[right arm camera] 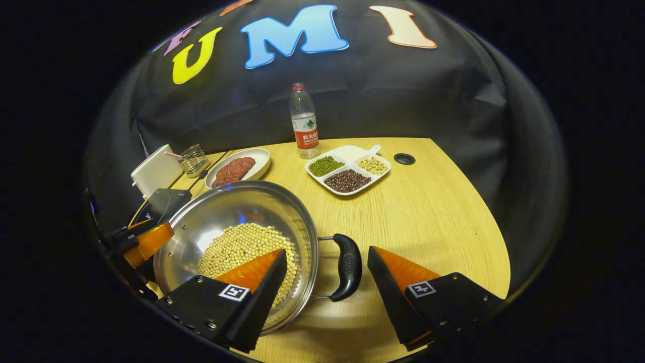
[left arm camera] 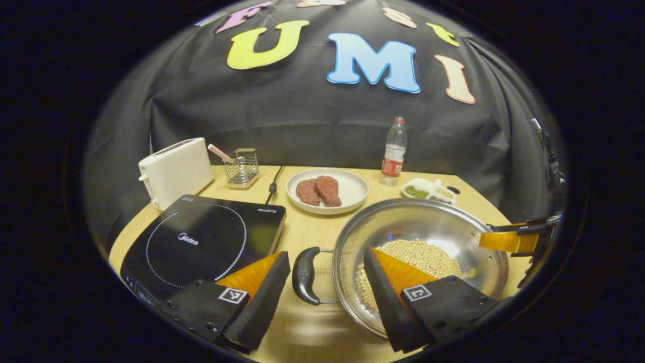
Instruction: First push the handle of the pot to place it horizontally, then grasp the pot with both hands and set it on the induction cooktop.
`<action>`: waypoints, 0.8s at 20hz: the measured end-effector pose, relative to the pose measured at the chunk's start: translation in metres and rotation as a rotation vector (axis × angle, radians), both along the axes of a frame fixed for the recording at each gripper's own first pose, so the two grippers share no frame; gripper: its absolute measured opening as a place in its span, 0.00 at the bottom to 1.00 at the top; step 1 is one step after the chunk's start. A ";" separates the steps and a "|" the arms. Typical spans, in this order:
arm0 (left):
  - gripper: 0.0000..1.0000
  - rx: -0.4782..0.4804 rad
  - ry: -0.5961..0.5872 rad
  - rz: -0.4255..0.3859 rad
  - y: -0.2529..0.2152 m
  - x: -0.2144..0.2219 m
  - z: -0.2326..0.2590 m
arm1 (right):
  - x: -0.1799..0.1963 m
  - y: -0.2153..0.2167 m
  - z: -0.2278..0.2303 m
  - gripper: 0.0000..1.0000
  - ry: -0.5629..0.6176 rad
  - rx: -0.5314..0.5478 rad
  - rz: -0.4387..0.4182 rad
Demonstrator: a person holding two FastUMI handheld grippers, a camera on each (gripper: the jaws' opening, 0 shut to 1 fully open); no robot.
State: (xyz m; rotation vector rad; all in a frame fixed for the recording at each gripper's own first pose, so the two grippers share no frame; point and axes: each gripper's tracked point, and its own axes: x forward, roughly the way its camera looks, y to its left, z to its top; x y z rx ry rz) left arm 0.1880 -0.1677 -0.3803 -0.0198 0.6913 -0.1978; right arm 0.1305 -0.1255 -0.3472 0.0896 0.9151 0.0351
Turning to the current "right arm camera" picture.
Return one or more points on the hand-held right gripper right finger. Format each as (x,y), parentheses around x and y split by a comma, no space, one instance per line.
(388,297)

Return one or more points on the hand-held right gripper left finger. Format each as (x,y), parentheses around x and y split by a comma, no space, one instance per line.
(262,307)

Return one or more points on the white oval plate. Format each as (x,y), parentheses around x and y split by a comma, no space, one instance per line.
(259,161)

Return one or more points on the white divided plate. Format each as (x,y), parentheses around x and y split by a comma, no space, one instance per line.
(347,154)

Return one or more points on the black backdrop cloth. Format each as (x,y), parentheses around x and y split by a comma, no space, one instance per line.
(403,101)

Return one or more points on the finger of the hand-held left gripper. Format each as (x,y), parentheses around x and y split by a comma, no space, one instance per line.
(148,242)

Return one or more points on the white toaster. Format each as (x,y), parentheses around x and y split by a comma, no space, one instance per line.
(156,171)

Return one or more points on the raw minced meat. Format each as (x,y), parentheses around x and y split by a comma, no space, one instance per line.
(233,171)

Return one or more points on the pile of soybeans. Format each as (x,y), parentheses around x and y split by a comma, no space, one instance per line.
(242,247)

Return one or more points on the clear plastic water bottle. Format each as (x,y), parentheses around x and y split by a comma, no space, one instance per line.
(305,121)

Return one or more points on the small heap of yellow beans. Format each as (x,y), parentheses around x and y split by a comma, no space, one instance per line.
(373,165)

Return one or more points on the black induction cooktop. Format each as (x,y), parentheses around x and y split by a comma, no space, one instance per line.
(161,201)

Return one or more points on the stainless steel pot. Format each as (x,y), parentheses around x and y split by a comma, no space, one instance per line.
(227,206)

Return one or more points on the heap of dark red beans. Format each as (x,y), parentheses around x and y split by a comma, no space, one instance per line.
(347,180)

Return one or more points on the heap of green mung beans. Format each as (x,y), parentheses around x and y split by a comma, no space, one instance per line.
(326,165)

